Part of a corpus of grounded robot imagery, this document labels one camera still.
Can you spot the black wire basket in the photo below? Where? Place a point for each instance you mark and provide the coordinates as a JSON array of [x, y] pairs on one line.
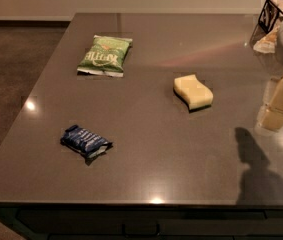
[[271, 14]]

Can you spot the blue rxbar blueberry wrapper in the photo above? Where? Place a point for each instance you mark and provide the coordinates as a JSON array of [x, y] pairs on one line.
[[85, 142]]

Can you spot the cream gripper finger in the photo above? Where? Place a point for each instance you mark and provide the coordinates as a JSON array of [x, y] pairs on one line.
[[270, 116]]

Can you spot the dark drawer handle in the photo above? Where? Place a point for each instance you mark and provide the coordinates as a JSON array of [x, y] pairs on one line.
[[141, 230]]

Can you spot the green kettle chips bag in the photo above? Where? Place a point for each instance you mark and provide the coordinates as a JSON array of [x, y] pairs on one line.
[[106, 56]]

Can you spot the crumpled snack wrapper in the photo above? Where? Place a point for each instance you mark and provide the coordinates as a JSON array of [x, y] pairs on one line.
[[267, 44]]

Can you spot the yellow sponge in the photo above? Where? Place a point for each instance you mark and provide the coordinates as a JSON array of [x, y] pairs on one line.
[[193, 92]]

